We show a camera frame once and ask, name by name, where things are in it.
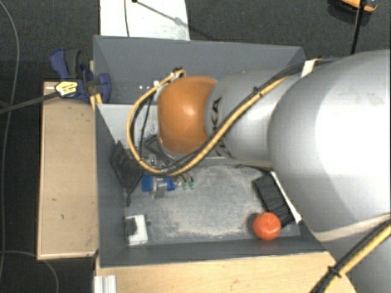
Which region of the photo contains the grey metal bin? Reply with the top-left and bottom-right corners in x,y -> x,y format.
92,35 -> 325,267

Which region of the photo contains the blue box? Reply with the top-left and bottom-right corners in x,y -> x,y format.
141,173 -> 177,193

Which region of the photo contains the pale wood board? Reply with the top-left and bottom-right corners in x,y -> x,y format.
36,81 -> 100,261

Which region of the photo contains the orange ball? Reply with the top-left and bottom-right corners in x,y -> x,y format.
252,212 -> 282,242

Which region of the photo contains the black brush with white handle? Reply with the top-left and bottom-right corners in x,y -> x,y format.
252,170 -> 303,227

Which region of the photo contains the white and black box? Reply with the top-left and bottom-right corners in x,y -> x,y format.
123,214 -> 150,246

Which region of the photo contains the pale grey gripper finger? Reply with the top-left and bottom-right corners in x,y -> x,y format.
155,177 -> 167,199

